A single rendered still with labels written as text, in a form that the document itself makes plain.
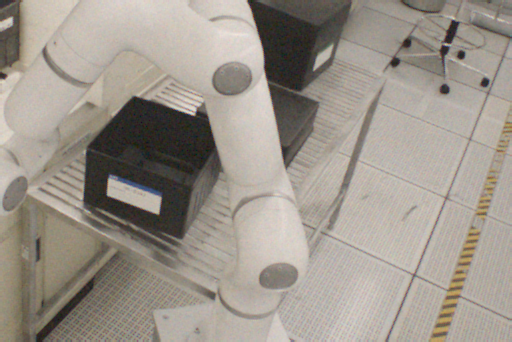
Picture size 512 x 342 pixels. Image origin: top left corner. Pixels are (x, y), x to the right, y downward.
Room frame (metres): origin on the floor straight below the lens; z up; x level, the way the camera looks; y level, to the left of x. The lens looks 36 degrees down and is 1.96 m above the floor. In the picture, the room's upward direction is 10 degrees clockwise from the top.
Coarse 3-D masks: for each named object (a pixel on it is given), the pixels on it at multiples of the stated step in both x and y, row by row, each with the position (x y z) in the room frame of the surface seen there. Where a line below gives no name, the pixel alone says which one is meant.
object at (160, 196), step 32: (128, 128) 1.57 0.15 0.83; (160, 128) 1.56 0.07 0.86; (192, 128) 1.53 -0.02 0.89; (96, 160) 1.31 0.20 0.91; (128, 160) 1.51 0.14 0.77; (160, 160) 1.52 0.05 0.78; (192, 160) 1.53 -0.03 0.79; (96, 192) 1.31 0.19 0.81; (128, 192) 1.29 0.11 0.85; (160, 192) 1.27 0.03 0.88; (192, 192) 1.26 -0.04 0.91; (160, 224) 1.26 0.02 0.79
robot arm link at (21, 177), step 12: (0, 156) 0.87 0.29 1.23; (12, 156) 0.90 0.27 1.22; (0, 168) 0.83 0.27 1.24; (12, 168) 0.84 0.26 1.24; (0, 180) 0.81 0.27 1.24; (12, 180) 0.82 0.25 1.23; (24, 180) 0.85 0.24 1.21; (0, 192) 0.80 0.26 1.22; (12, 192) 0.82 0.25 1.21; (24, 192) 0.85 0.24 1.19; (0, 204) 0.80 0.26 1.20; (12, 204) 0.82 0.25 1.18
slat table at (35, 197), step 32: (352, 64) 2.30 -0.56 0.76; (160, 96) 1.87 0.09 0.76; (192, 96) 1.90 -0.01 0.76; (320, 96) 2.03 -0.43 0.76; (352, 96) 2.07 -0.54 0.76; (320, 128) 1.84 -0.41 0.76; (352, 128) 1.89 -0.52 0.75; (64, 160) 1.48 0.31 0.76; (320, 160) 1.67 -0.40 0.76; (352, 160) 2.25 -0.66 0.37; (32, 192) 1.33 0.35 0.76; (224, 192) 1.45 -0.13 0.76; (32, 224) 1.33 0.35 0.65; (96, 224) 1.25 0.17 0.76; (128, 224) 1.84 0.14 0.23; (192, 224) 1.31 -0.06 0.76; (320, 224) 2.01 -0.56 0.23; (32, 256) 1.33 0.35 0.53; (96, 256) 1.66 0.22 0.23; (160, 256) 1.18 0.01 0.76; (192, 256) 1.21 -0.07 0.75; (224, 256) 1.22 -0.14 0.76; (32, 288) 1.33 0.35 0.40; (64, 288) 1.49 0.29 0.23; (192, 288) 1.12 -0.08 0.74; (32, 320) 1.33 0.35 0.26
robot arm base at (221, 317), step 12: (216, 300) 0.92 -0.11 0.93; (216, 312) 0.91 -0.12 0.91; (228, 312) 0.89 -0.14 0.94; (204, 324) 0.99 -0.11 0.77; (216, 324) 0.90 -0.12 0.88; (228, 324) 0.88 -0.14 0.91; (240, 324) 0.88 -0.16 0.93; (252, 324) 0.88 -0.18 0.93; (264, 324) 0.89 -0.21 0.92; (192, 336) 0.96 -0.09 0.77; (204, 336) 0.96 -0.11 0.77; (216, 336) 0.90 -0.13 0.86; (228, 336) 0.88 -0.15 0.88; (240, 336) 0.88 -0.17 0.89; (252, 336) 0.88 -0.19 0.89; (264, 336) 0.90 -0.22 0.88
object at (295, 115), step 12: (276, 96) 1.82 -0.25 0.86; (288, 96) 1.83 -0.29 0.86; (300, 96) 1.84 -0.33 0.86; (204, 108) 1.69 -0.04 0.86; (276, 108) 1.75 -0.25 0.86; (288, 108) 1.76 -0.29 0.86; (300, 108) 1.77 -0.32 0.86; (312, 108) 1.78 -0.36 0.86; (276, 120) 1.69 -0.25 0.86; (288, 120) 1.70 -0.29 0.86; (300, 120) 1.71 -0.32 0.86; (312, 120) 1.78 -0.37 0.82; (288, 132) 1.64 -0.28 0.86; (300, 132) 1.66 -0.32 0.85; (288, 144) 1.58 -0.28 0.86; (300, 144) 1.71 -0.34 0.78; (288, 156) 1.60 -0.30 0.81
